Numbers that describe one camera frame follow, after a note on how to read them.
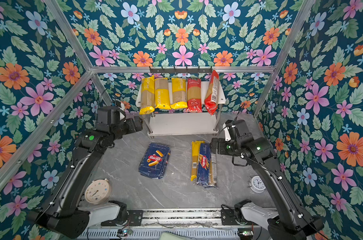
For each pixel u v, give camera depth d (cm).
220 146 57
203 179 81
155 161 88
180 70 91
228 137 58
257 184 81
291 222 36
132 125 62
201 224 73
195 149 97
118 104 60
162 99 78
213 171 86
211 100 75
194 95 78
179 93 79
